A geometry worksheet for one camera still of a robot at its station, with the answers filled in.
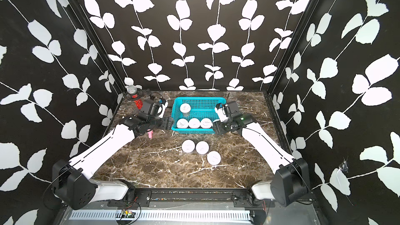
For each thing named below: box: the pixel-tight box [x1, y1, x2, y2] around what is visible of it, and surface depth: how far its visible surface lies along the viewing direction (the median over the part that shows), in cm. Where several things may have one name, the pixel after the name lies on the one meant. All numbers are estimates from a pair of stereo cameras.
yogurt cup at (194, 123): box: [188, 117, 201, 129], surface depth 95 cm
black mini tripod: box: [140, 88, 156, 101], surface depth 92 cm
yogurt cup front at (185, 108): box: [179, 103, 192, 114], surface depth 103 cm
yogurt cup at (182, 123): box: [176, 118, 189, 129], surface depth 95 cm
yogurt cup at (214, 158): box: [206, 150, 222, 166], surface depth 83 cm
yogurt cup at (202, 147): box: [195, 140, 210, 155], surface depth 87 cm
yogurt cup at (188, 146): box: [181, 139, 196, 154], surface depth 87 cm
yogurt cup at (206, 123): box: [200, 117, 214, 129], surface depth 95 cm
